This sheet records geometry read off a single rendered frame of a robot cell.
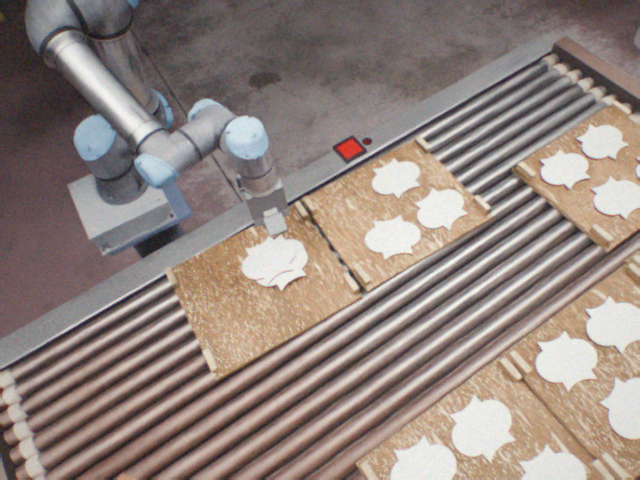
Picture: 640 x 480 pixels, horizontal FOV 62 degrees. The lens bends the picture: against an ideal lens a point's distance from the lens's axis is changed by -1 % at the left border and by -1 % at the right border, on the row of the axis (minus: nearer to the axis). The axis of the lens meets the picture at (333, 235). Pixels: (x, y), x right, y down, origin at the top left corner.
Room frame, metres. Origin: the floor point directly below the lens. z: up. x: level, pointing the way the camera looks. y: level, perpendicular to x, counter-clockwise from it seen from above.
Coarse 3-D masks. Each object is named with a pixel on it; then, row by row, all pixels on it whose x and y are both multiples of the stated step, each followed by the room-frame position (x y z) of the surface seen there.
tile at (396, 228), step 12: (384, 228) 0.80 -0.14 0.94; (396, 228) 0.79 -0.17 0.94; (408, 228) 0.79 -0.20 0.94; (372, 240) 0.77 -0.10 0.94; (384, 240) 0.76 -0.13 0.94; (396, 240) 0.76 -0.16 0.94; (408, 240) 0.75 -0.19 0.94; (384, 252) 0.72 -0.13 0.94; (396, 252) 0.72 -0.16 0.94; (408, 252) 0.71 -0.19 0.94
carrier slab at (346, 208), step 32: (384, 160) 1.04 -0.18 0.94; (416, 160) 1.03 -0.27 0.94; (320, 192) 0.96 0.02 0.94; (352, 192) 0.94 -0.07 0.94; (416, 192) 0.91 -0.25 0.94; (320, 224) 0.85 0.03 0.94; (352, 224) 0.83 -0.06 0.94; (416, 224) 0.80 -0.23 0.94; (480, 224) 0.78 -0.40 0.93; (352, 256) 0.73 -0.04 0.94; (416, 256) 0.70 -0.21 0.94
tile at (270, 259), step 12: (252, 252) 0.77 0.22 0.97; (264, 252) 0.76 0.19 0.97; (276, 252) 0.76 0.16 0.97; (288, 252) 0.75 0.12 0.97; (252, 264) 0.73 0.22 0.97; (264, 264) 0.72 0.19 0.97; (276, 264) 0.72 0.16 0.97; (288, 264) 0.71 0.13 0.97; (252, 276) 0.69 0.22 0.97; (264, 276) 0.69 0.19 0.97; (276, 276) 0.69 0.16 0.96
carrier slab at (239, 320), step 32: (288, 224) 0.86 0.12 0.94; (224, 256) 0.79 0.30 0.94; (320, 256) 0.74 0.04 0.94; (192, 288) 0.70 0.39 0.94; (224, 288) 0.69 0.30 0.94; (256, 288) 0.68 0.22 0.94; (288, 288) 0.66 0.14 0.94; (320, 288) 0.65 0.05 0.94; (192, 320) 0.61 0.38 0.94; (224, 320) 0.60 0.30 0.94; (256, 320) 0.59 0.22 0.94; (288, 320) 0.57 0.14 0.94; (320, 320) 0.56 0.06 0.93; (224, 352) 0.51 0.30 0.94; (256, 352) 0.50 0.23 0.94
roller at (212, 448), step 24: (552, 216) 0.78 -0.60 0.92; (504, 240) 0.73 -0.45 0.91; (528, 240) 0.72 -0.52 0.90; (480, 264) 0.66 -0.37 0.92; (456, 288) 0.61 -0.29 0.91; (408, 312) 0.56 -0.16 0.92; (384, 336) 0.50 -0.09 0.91; (336, 360) 0.46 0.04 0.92; (312, 384) 0.41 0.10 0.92; (264, 408) 0.37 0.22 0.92; (240, 432) 0.32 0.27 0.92; (192, 456) 0.28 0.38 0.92; (216, 456) 0.28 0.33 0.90
